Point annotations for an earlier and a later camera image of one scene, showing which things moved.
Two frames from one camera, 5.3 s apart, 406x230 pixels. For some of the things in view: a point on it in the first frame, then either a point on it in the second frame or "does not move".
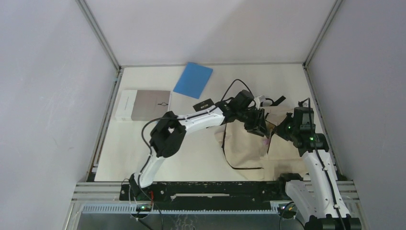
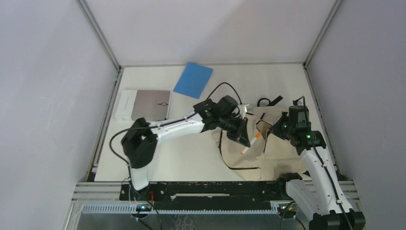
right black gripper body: x=287 y=128 does not move
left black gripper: x=258 y=127 to x=240 y=135
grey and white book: x=140 y=105 does not move
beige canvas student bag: x=257 y=156 does not move
